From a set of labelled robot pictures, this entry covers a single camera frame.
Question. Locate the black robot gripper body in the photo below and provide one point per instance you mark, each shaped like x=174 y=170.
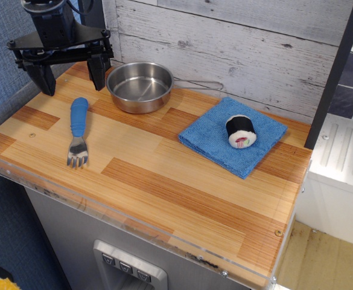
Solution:
x=59 y=38

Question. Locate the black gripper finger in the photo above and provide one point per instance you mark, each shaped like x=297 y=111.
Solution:
x=97 y=69
x=43 y=77

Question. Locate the plush sushi roll toy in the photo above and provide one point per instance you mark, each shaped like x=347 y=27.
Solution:
x=240 y=131

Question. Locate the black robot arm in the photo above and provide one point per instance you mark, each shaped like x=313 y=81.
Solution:
x=43 y=6

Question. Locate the stainless steel pan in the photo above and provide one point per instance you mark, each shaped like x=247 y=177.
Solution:
x=145 y=87

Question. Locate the folded blue cloth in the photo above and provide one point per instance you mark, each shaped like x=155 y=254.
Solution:
x=208 y=137

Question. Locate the clear acrylic edge guard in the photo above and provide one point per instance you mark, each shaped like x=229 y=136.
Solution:
x=73 y=221

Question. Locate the silver dispenser button panel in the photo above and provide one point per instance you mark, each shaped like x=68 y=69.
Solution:
x=122 y=270

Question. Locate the yellow object at corner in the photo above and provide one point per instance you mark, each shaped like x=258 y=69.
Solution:
x=6 y=284

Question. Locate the white ribbed cabinet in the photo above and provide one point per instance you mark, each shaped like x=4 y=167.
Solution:
x=326 y=201

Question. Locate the dark left upright post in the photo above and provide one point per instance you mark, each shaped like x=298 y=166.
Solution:
x=95 y=18

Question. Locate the dark upright post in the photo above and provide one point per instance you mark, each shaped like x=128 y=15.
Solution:
x=95 y=18
x=338 y=66

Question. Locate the blue handled metal fork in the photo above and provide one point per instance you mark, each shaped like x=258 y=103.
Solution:
x=77 y=153

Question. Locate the dark right upright post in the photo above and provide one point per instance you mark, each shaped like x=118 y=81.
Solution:
x=338 y=66

